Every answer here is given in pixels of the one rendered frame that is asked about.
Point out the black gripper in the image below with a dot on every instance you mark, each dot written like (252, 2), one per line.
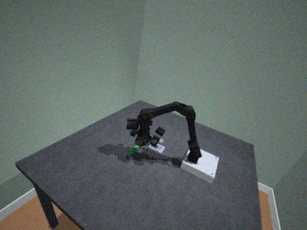
(153, 141)

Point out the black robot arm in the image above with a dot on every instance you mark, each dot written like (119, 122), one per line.
(145, 119)

